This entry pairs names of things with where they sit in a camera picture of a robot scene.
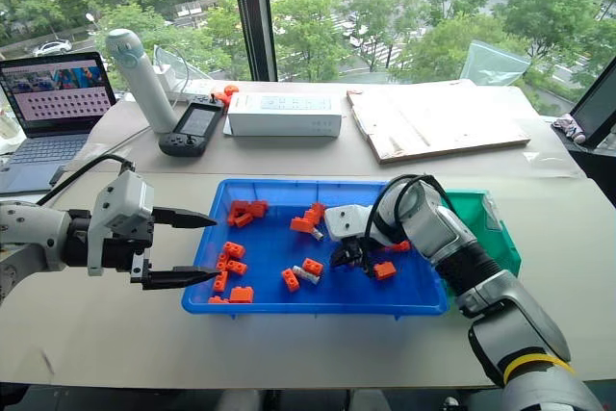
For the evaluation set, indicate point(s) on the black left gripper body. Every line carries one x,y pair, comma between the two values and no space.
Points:
120,249

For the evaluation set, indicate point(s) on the black monitor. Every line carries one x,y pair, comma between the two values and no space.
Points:
597,103

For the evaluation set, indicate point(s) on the green plastic bin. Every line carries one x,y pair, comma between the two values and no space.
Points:
486,233

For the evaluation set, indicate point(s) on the orange toy brick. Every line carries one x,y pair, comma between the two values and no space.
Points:
234,249
401,246
220,281
238,209
217,300
300,225
243,220
259,209
319,209
290,280
222,262
313,266
385,271
313,216
241,295
237,267

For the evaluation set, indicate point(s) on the dark window frame post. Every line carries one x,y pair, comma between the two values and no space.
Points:
255,11

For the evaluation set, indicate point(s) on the blue plastic bin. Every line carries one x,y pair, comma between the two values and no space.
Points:
269,247

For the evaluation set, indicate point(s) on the crumpled patterned cloth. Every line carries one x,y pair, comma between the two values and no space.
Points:
570,127

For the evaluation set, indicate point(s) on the black handheld game controller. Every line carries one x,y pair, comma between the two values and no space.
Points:
192,127

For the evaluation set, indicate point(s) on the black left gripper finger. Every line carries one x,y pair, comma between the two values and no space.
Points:
183,276
185,218

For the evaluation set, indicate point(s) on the clear plastic bag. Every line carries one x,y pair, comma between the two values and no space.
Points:
495,64

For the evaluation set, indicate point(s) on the white water bottle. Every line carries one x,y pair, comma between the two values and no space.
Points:
142,84

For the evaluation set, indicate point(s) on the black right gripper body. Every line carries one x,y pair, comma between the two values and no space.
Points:
353,245

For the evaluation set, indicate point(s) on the wooden board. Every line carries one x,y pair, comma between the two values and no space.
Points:
433,122

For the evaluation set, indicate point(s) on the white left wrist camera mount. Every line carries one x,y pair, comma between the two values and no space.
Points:
126,199

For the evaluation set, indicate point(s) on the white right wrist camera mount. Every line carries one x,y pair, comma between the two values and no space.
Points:
346,221

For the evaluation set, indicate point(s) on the open laptop computer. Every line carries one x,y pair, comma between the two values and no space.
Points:
53,108

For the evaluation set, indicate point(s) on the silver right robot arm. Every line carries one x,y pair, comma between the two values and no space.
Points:
481,262

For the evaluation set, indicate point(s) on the small orange plastic parts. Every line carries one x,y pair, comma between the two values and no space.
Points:
230,91

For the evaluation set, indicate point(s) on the white power adapter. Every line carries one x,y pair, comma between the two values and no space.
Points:
166,76

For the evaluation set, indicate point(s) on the silver battery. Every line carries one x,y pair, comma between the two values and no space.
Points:
316,233
308,274

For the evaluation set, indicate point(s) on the white cardboard box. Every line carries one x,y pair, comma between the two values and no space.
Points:
284,115

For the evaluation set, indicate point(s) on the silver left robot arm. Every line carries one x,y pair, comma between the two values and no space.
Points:
29,233

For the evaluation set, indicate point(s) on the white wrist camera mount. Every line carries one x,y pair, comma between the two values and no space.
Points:
126,199
346,221

